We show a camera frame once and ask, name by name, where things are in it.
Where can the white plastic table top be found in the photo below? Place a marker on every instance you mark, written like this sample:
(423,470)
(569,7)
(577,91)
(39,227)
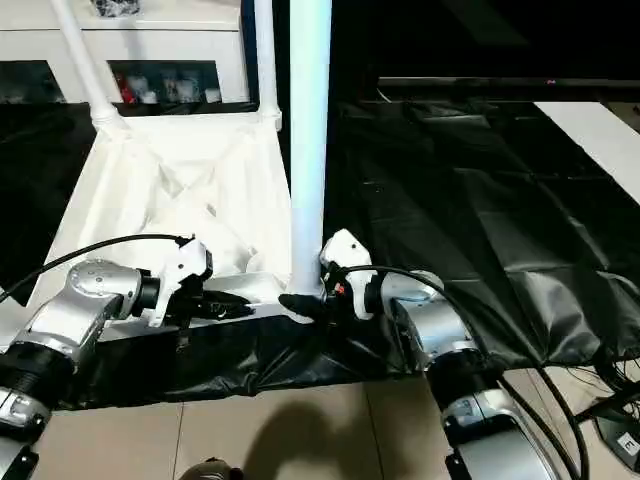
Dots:
(175,165)

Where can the white plastic table leg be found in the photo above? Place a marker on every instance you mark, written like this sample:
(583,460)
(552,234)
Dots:
(307,150)
(85,60)
(265,60)

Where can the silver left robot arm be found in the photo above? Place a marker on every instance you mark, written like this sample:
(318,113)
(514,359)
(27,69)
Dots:
(90,285)

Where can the black mat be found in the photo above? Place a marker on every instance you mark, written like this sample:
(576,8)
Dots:
(450,200)

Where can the white cabinet with glass doors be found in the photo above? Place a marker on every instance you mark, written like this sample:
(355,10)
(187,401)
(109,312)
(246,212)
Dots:
(175,45)

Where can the long black bar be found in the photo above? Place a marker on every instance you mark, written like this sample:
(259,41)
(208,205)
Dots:
(500,81)

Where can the black stick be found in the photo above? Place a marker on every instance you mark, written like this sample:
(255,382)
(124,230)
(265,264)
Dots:
(600,407)

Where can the flat white board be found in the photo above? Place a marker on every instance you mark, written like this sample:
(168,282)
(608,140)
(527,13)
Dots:
(600,140)

